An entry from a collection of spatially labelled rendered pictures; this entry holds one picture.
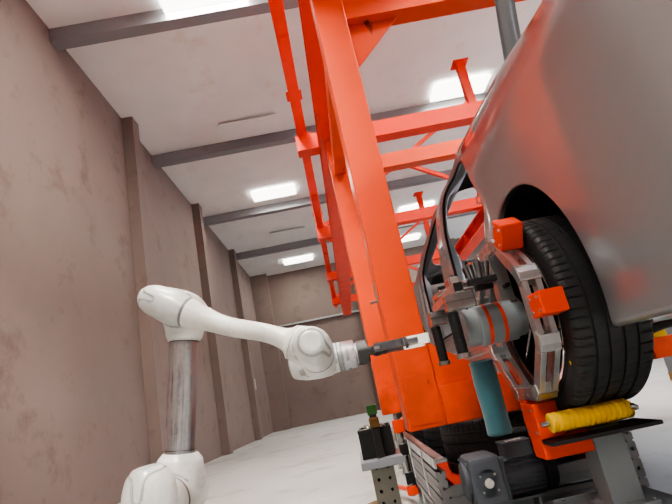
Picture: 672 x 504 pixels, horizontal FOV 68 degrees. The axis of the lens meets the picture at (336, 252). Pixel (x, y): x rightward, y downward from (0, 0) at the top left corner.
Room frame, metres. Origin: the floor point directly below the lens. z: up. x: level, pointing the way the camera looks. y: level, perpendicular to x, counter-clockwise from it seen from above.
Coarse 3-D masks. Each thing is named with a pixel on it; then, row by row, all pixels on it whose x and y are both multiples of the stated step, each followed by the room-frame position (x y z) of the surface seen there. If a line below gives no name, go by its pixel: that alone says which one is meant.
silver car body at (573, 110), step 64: (512, 0) 1.90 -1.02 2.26; (576, 0) 1.02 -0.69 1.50; (640, 0) 0.87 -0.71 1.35; (512, 64) 1.44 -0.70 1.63; (576, 64) 1.11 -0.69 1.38; (640, 64) 0.92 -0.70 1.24; (512, 128) 1.56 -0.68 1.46; (576, 128) 1.21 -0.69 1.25; (640, 128) 0.99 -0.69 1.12; (448, 192) 3.10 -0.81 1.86; (576, 192) 1.31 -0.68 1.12; (640, 192) 1.06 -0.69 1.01; (448, 256) 3.07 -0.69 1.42; (640, 256) 1.15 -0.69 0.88; (640, 320) 1.26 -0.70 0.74
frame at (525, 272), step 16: (480, 256) 1.81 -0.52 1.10; (512, 256) 1.62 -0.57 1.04; (512, 272) 1.54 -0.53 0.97; (528, 272) 1.49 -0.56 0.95; (528, 288) 1.49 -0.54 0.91; (480, 304) 1.99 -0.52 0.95; (528, 304) 1.50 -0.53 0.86; (544, 320) 1.52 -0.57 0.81; (544, 336) 1.49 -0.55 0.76; (496, 352) 1.99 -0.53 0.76; (544, 352) 1.51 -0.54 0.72; (560, 352) 1.52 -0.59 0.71; (512, 368) 1.96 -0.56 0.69; (544, 368) 1.56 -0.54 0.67; (512, 384) 1.87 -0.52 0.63; (528, 384) 1.86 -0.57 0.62; (544, 384) 1.61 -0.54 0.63
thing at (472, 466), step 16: (512, 448) 2.02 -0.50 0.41; (528, 448) 2.02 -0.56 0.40; (464, 464) 2.04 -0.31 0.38; (480, 464) 1.98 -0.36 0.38; (496, 464) 1.98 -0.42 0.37; (512, 464) 2.01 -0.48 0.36; (528, 464) 2.02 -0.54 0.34; (544, 464) 2.01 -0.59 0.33; (464, 480) 2.05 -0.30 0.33; (480, 480) 1.98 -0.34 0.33; (496, 480) 1.98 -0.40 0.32; (512, 480) 2.01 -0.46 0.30; (528, 480) 2.00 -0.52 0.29; (544, 480) 2.02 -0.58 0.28; (480, 496) 1.98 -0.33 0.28; (496, 496) 1.98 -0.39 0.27; (512, 496) 2.00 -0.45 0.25; (528, 496) 2.06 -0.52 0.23
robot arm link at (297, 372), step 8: (336, 352) 1.54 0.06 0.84; (288, 360) 1.55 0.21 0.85; (336, 360) 1.54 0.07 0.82; (296, 368) 1.53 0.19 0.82; (304, 368) 1.51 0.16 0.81; (328, 368) 1.51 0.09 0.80; (336, 368) 1.55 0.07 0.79; (296, 376) 1.55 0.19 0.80; (304, 376) 1.55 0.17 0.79; (312, 376) 1.54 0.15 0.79; (320, 376) 1.54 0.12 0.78; (328, 376) 1.58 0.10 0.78
